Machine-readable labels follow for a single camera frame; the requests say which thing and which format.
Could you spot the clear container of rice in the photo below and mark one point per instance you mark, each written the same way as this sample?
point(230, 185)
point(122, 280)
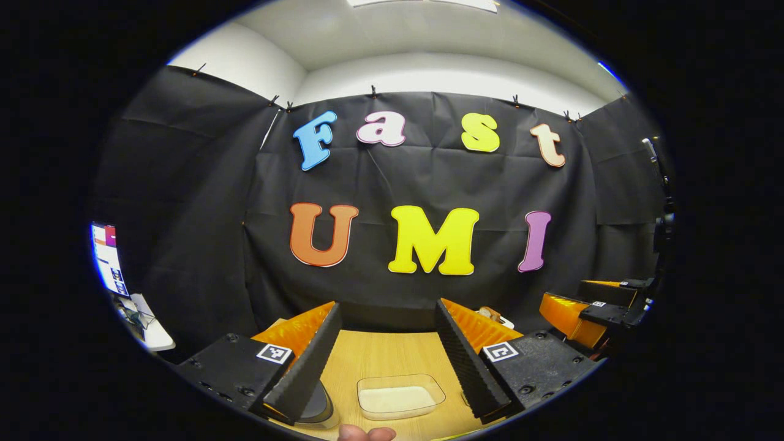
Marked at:
point(398, 398)

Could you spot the white side table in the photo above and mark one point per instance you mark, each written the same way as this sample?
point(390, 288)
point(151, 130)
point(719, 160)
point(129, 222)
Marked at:
point(153, 337)

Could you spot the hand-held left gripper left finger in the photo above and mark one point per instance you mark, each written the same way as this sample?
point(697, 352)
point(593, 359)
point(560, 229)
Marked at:
point(312, 361)

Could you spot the black rice cooker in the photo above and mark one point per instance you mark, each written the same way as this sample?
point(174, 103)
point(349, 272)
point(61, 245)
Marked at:
point(318, 407)

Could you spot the computer monitor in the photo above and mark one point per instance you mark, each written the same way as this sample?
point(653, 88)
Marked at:
point(109, 260)

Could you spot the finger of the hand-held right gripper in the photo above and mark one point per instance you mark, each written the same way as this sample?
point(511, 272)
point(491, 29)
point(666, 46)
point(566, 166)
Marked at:
point(606, 291)
point(612, 313)

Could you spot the black backdrop cloth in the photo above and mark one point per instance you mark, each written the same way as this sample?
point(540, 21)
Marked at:
point(202, 214)

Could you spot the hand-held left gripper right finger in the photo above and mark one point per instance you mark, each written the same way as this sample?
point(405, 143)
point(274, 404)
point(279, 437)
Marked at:
point(468, 367)

